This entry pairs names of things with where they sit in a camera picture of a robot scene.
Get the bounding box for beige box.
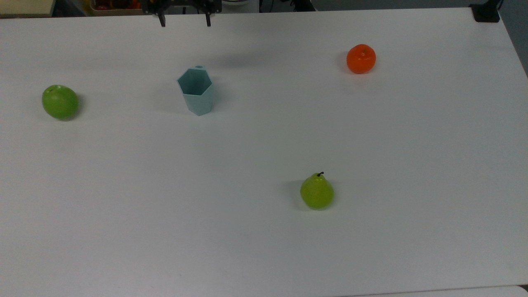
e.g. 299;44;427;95
0;0;57;18

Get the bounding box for black stand foot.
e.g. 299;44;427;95
289;0;317;12

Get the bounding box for light blue hexagonal mug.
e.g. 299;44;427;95
177;65;215;117

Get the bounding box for yellow-green pear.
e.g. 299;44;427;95
300;172;334;210

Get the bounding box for orange fruit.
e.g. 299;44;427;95
346;44;377;75

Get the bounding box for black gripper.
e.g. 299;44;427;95
141;0;222;28

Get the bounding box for black table clamp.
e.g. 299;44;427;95
470;0;503;23

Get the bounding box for green apple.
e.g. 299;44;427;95
42;85;79;120

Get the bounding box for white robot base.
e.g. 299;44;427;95
219;0;260;14

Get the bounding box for basket of toy fruit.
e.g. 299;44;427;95
90;0;145;17

